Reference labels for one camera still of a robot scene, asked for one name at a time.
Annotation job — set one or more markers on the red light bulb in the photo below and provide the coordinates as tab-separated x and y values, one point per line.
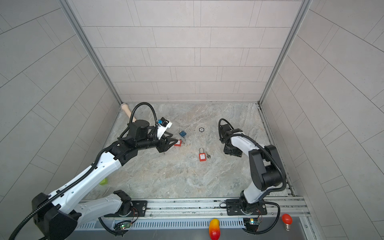
287	220

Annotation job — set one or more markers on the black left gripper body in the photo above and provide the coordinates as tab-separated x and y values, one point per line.
160	145

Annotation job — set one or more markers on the circuit board with wires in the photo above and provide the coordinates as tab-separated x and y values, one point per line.
251	225
122	227

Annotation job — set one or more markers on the blue padlock centre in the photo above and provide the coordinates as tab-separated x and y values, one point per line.
183	135

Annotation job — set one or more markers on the red padlock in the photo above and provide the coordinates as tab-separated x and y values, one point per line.
180	143
203	156

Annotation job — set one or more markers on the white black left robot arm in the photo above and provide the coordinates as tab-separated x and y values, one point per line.
61	212

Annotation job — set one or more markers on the left circuit board with wires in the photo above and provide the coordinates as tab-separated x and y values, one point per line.
122	227

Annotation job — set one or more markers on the right circuit board with wires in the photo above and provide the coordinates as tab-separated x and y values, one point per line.
251	225

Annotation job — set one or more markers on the small green cube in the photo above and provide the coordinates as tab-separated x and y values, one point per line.
103	182

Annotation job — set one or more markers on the metal base rail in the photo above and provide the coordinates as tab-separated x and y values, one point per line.
174	214

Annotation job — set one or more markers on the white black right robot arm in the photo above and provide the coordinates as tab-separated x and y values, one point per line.
266	168

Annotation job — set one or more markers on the red yellow toy fruit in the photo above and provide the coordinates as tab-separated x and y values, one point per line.
214	229

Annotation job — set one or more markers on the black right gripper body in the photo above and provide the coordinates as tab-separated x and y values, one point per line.
231	151

